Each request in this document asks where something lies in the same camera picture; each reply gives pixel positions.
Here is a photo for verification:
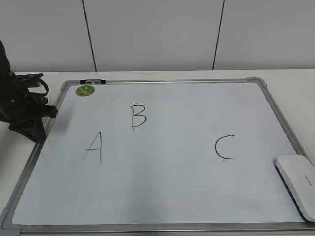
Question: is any white whiteboard eraser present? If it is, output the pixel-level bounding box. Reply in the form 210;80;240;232
276;155;315;222

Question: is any white magnetic whiteboard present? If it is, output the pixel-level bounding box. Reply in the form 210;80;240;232
0;78;315;236

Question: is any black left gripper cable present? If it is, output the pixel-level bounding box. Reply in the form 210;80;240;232
14;73;49;97

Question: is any green round magnet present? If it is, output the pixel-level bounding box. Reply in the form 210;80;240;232
75;85;95;97

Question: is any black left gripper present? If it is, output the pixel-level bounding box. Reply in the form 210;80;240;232
0;43;58;143

